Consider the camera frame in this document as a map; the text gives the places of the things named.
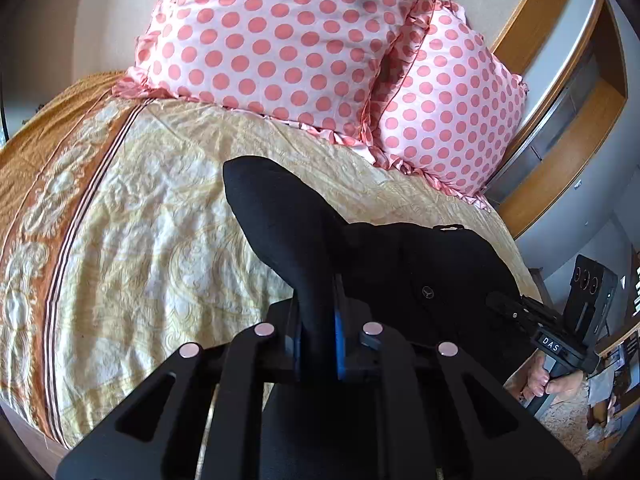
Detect black pants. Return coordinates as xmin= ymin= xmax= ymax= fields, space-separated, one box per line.
xmin=221 ymin=155 xmax=524 ymax=480

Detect person's right hand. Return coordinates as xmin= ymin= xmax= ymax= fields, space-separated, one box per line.
xmin=521 ymin=351 xmax=585 ymax=402

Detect black box with round holes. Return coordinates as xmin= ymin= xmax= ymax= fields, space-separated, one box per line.
xmin=562 ymin=255 xmax=618 ymax=348

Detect cream and gold bedspread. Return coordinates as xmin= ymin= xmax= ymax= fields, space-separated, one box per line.
xmin=1 ymin=73 xmax=538 ymax=448

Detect large pink polka-dot pillow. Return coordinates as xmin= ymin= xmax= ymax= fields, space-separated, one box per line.
xmin=114 ymin=0 xmax=434 ymax=145

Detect wooden door frame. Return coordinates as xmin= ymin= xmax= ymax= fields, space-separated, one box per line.
xmin=490 ymin=0 xmax=628 ymax=237

